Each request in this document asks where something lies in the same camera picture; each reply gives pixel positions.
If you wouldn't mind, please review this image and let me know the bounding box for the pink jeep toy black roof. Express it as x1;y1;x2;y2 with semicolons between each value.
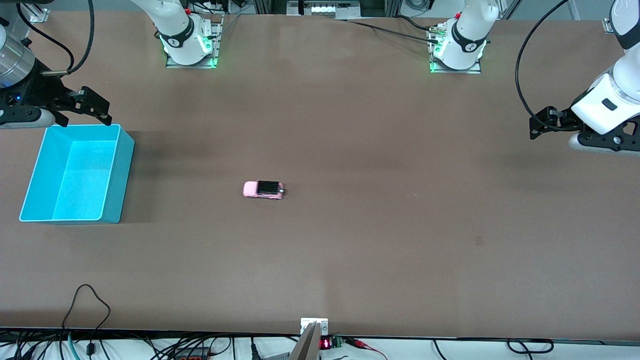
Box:
242;180;286;201

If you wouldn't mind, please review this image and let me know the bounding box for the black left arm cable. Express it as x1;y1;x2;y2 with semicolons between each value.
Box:
515;0;572;121

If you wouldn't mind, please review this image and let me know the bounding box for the black coiled cable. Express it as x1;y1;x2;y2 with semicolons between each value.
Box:
506;338;555;354

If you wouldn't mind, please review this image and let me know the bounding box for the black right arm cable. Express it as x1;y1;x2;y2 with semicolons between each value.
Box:
17;0;96;76

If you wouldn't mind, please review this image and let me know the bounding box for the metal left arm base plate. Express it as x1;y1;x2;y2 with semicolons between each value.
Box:
428;25;482;75

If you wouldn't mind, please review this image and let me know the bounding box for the turquoise plastic bin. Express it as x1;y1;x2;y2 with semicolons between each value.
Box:
19;124;136;225

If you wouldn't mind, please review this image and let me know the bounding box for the aluminium frame with light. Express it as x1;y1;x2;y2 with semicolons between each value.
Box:
254;0;402;20

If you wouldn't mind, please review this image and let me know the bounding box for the teal cable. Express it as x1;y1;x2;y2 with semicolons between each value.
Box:
66;331;82;360

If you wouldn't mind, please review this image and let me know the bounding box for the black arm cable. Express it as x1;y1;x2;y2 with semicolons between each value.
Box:
17;0;96;76
515;0;572;121

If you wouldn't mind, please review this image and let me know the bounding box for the grey camera mount bar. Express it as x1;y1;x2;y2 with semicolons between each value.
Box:
288;322;321;360

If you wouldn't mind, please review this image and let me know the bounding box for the short black tabletop cable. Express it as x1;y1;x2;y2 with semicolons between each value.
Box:
395;16;438;32

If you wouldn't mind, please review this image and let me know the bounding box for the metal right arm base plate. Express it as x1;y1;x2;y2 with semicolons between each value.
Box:
166;15;222;69

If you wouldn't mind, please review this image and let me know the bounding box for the thin black looped cable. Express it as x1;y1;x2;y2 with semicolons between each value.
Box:
62;283;112;357

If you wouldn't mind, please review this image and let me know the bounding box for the red wire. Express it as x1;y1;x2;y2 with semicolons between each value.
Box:
344;338;389;360

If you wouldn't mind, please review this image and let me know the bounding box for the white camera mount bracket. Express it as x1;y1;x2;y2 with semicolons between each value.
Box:
300;317;329;336

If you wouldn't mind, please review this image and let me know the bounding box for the long black tabletop cable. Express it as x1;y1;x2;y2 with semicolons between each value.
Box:
345;20;441;43

